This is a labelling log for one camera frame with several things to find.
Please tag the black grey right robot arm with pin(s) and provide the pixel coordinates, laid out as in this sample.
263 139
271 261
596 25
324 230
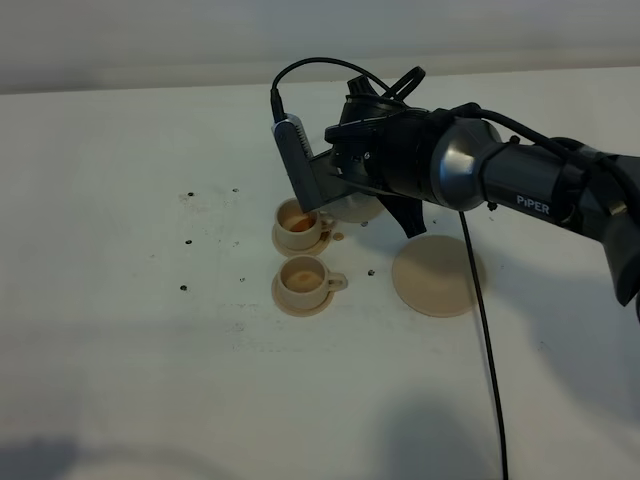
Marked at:
466 156

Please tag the far beige cup saucer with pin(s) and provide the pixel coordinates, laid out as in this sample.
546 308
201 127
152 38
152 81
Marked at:
320 245

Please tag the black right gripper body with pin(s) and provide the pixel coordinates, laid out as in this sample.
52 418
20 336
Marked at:
382 146

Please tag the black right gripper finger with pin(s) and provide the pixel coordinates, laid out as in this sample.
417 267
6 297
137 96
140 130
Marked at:
408 212

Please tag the beige teapot saucer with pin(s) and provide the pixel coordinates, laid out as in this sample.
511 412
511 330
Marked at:
432 275

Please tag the beige teacup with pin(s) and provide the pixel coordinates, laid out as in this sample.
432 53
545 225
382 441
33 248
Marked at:
304 281
296 230

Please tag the beige ceramic teapot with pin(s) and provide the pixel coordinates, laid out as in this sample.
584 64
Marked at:
356 208

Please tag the near beige cup saucer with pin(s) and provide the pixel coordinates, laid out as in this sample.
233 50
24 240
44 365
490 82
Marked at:
297 312

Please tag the beige cup saucer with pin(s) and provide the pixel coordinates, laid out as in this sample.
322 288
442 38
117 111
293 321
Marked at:
297 312
320 245

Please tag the far beige teacup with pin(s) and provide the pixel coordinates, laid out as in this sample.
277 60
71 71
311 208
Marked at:
296 230

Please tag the near beige teacup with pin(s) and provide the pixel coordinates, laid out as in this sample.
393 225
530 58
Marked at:
304 281

